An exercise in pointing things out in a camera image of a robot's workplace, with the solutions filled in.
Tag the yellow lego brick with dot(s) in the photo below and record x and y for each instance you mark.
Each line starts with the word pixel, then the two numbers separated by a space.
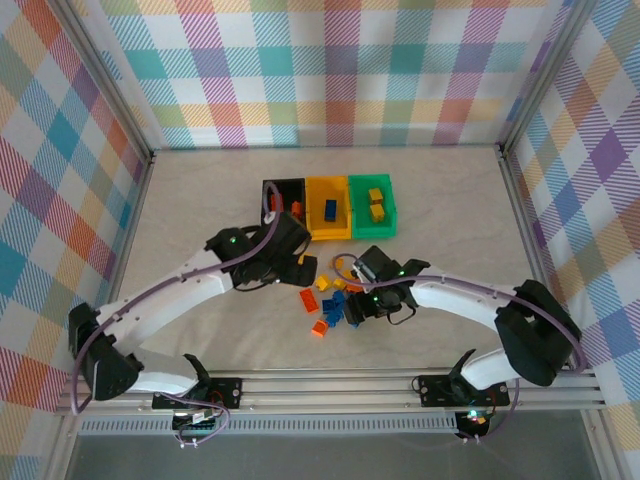
pixel 377 213
pixel 340 284
pixel 323 284
pixel 376 194
pixel 337 264

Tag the orange lego brick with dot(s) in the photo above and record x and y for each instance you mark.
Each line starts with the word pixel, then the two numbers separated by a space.
pixel 310 301
pixel 320 327
pixel 297 209
pixel 275 201
pixel 354 287

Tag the yellow plastic bin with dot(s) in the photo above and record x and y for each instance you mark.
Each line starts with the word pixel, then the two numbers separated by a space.
pixel 341 215

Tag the green plastic bin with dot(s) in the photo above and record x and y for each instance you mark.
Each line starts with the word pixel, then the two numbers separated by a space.
pixel 360 210

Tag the black plastic bin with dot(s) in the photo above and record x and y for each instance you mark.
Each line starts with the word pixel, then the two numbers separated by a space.
pixel 287 189

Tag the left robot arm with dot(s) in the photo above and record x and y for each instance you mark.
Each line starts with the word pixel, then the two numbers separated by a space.
pixel 160 310

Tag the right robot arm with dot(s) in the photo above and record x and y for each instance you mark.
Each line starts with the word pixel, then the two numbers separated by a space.
pixel 535 335

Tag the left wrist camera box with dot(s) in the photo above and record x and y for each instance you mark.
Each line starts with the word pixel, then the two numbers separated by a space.
pixel 290 231

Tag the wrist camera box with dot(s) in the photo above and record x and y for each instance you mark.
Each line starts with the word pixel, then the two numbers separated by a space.
pixel 376 262
pixel 290 231

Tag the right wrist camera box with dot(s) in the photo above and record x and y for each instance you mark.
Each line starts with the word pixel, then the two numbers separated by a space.
pixel 376 262

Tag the aluminium mounting rail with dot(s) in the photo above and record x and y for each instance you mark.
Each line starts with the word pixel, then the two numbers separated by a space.
pixel 325 395

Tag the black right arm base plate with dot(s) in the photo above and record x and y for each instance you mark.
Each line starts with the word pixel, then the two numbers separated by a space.
pixel 432 390

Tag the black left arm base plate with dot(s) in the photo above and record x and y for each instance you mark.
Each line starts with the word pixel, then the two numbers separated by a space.
pixel 230 392

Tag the aluminium side rail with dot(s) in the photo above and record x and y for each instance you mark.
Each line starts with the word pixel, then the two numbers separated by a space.
pixel 125 250
pixel 530 240

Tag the aluminium frame post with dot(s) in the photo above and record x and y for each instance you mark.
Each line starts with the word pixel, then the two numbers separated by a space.
pixel 106 75
pixel 543 75

